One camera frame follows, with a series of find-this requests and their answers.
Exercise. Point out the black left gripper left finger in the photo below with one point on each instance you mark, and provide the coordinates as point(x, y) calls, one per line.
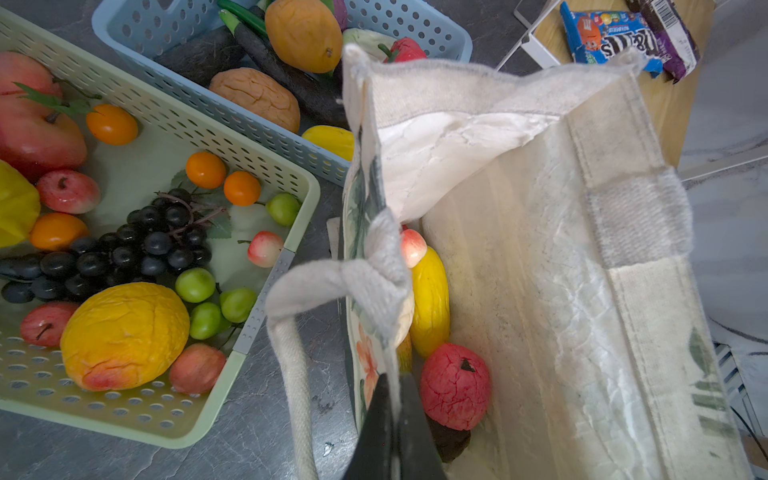
point(373, 455)

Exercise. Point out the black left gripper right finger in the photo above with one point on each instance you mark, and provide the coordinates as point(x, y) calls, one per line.
point(417, 455)

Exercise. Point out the floral canvas tote bag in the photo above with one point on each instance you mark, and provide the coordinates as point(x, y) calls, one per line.
point(565, 237)

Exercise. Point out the dark purple snack bar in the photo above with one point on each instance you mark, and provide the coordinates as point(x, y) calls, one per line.
point(678, 51)

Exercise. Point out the blue M&M candy bag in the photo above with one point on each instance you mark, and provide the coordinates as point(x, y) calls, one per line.
point(594, 37)

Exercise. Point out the orange toy fruit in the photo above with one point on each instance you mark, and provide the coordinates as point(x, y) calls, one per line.
point(124, 337)

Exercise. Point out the dark toy grape bunch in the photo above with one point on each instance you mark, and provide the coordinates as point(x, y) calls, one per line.
point(163, 239)

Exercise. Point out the green plastic fruit basket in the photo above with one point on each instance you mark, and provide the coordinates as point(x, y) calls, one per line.
point(245, 246)

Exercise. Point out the dark toy eggplant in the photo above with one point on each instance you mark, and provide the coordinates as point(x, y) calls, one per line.
point(317, 98)

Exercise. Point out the red toy bell pepper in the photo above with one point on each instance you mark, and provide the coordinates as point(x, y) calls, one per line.
point(402, 50)

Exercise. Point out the orange toy tangerine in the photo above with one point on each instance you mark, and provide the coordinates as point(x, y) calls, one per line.
point(304, 34)

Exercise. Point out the blue plastic vegetable basket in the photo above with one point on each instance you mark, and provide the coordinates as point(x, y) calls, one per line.
point(180, 49)

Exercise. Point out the yellow toy bell pepper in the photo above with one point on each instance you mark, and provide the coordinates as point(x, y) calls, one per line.
point(20, 206)

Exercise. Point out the large red toy apple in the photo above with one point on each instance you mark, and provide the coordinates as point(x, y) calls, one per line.
point(35, 139)

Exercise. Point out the white wire wooden shelf rack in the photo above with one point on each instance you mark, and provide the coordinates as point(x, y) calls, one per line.
point(668, 104)

